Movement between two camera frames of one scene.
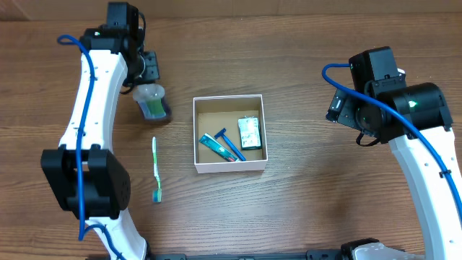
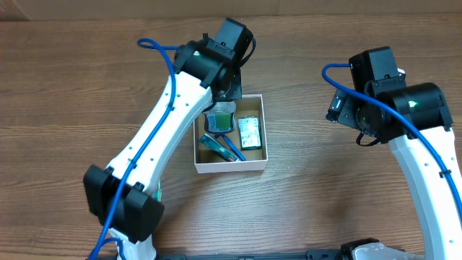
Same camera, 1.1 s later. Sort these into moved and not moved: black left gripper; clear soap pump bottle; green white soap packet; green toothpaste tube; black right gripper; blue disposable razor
Moved: clear soap pump bottle; black left gripper
Not moved: green white soap packet; black right gripper; green toothpaste tube; blue disposable razor
